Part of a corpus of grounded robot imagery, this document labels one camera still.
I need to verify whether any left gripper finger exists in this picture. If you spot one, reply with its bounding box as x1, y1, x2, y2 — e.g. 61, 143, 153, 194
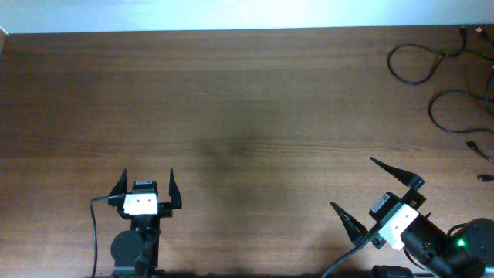
168, 168, 182, 209
108, 168, 128, 197

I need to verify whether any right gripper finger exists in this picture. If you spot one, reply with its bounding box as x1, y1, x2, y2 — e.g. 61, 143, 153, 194
370, 157, 425, 190
330, 202, 368, 246

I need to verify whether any black cable silver plug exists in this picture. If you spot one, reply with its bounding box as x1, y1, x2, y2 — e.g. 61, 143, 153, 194
465, 25, 494, 164

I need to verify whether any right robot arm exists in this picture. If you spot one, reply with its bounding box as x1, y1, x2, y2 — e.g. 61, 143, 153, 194
323, 158, 493, 277

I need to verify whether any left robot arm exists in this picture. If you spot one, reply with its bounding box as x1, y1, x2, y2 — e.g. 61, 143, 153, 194
108, 171, 182, 278

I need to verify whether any left camera cable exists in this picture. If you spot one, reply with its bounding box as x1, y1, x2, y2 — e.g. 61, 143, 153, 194
89, 195, 125, 278

